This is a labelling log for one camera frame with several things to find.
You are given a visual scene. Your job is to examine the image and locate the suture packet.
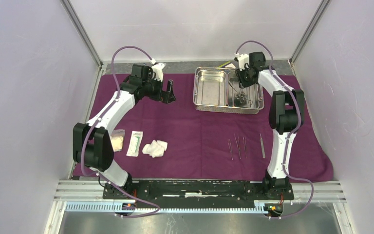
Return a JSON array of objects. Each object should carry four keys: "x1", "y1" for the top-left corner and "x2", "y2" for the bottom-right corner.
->
[{"x1": 126, "y1": 131, "x2": 143, "y2": 157}]

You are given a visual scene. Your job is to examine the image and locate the aluminium corner frame rail left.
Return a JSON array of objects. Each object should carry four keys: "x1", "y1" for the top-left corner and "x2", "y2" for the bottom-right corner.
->
[{"x1": 60, "y1": 0, "x2": 103, "y2": 67}]

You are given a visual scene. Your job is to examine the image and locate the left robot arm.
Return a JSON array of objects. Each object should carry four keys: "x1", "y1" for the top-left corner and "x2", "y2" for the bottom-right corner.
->
[{"x1": 73, "y1": 63, "x2": 176, "y2": 199}]

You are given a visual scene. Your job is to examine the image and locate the steel needle holder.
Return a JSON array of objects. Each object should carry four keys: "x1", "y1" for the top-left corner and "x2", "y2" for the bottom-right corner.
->
[{"x1": 234, "y1": 134, "x2": 241, "y2": 159}]

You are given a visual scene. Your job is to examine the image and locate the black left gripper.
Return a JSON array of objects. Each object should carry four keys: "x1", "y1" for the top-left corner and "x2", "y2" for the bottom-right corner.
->
[{"x1": 142, "y1": 75, "x2": 176, "y2": 104}]

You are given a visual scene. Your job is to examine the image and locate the thin curved steel tweezers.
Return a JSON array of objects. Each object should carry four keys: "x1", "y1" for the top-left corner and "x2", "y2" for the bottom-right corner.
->
[{"x1": 243, "y1": 137, "x2": 247, "y2": 158}]

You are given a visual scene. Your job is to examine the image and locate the steel hemostat clamp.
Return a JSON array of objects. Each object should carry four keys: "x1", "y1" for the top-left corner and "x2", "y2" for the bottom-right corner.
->
[{"x1": 235, "y1": 89, "x2": 253, "y2": 106}]

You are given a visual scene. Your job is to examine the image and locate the steel forceps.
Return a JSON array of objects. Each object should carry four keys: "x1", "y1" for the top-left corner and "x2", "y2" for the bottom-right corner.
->
[{"x1": 260, "y1": 133, "x2": 266, "y2": 159}]

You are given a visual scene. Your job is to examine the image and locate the steel pan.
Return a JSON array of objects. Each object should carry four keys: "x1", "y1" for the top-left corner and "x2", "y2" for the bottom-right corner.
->
[
  {"x1": 193, "y1": 67, "x2": 227, "y2": 107},
  {"x1": 227, "y1": 71, "x2": 262, "y2": 109}
]

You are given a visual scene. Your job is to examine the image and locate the steel surgical scissors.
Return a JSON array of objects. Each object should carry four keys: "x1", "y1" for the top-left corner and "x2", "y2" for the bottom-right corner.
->
[{"x1": 228, "y1": 81, "x2": 242, "y2": 99}]

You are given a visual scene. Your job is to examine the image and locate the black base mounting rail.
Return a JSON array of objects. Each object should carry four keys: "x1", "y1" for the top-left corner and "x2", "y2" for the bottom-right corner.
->
[{"x1": 102, "y1": 179, "x2": 295, "y2": 209}]

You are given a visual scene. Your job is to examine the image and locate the steel left inner pan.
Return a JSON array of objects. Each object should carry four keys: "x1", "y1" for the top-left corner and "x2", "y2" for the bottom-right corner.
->
[{"x1": 193, "y1": 67, "x2": 227, "y2": 107}]

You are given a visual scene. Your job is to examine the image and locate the aluminium corner frame rail right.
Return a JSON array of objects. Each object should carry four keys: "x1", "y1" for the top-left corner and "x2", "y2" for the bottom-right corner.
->
[{"x1": 289, "y1": 0, "x2": 331, "y2": 64}]

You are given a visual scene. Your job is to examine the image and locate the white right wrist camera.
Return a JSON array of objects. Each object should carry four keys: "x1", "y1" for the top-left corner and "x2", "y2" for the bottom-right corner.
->
[{"x1": 234, "y1": 53, "x2": 249, "y2": 71}]

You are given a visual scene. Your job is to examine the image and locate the metal mesh instrument tray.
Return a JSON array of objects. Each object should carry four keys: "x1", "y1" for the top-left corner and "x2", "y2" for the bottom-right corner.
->
[{"x1": 194, "y1": 68, "x2": 264, "y2": 114}]

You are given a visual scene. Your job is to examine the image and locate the white gauze wad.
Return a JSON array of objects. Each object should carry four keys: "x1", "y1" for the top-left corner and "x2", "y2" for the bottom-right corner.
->
[{"x1": 142, "y1": 140, "x2": 168, "y2": 158}]

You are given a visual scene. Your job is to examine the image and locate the aluminium corner frame rail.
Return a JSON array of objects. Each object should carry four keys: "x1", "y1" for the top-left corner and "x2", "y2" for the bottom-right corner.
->
[
  {"x1": 289, "y1": 0, "x2": 331, "y2": 64},
  {"x1": 60, "y1": 0, "x2": 103, "y2": 67}
]

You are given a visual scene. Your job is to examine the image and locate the aluminium front frame rail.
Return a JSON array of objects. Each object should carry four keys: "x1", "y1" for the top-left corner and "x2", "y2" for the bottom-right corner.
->
[{"x1": 54, "y1": 180, "x2": 347, "y2": 214}]

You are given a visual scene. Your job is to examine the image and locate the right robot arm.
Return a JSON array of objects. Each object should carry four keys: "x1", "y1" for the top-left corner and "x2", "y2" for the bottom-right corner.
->
[{"x1": 235, "y1": 52, "x2": 304, "y2": 199}]

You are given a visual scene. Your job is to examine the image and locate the steel right inner pan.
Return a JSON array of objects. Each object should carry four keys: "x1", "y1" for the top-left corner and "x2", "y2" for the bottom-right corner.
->
[{"x1": 227, "y1": 71, "x2": 262, "y2": 109}]

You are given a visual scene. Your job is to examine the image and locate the purple cloth wrap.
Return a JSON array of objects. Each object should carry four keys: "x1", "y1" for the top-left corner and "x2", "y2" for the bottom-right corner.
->
[{"x1": 72, "y1": 73, "x2": 334, "y2": 183}]

